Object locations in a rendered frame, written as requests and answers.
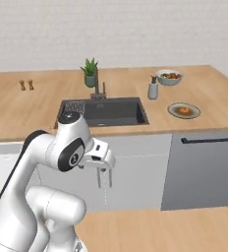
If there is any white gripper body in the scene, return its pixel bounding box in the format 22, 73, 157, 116
80, 149, 117, 170

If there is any light grey drawer front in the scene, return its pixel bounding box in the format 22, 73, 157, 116
0, 142, 42, 202

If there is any grey plate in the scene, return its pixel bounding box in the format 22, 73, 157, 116
167, 101, 202, 120

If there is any light grey cupboard door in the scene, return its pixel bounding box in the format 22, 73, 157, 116
103, 155, 172, 212
36, 157, 106, 213

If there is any light grey cupboard panel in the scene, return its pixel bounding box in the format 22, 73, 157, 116
85, 133, 174, 158

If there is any dark grey sink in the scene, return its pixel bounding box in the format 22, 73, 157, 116
54, 96, 150, 129

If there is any dark grey tap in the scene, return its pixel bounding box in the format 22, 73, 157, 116
90, 67, 107, 100

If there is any green plant in pot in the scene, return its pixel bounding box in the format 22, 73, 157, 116
80, 57, 99, 89

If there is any grey soap dispenser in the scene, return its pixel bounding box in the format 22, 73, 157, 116
146, 75, 160, 101

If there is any grey dishwasher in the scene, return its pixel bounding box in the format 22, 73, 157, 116
160, 129, 228, 212

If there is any grey bowl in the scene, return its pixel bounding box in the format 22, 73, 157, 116
155, 68, 184, 87

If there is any orange food in bowl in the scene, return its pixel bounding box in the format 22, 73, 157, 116
161, 72, 182, 80

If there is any wire rack in sink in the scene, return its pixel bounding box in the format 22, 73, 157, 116
64, 100, 86, 117

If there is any black dishwasher handle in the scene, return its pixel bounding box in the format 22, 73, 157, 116
180, 136, 228, 145

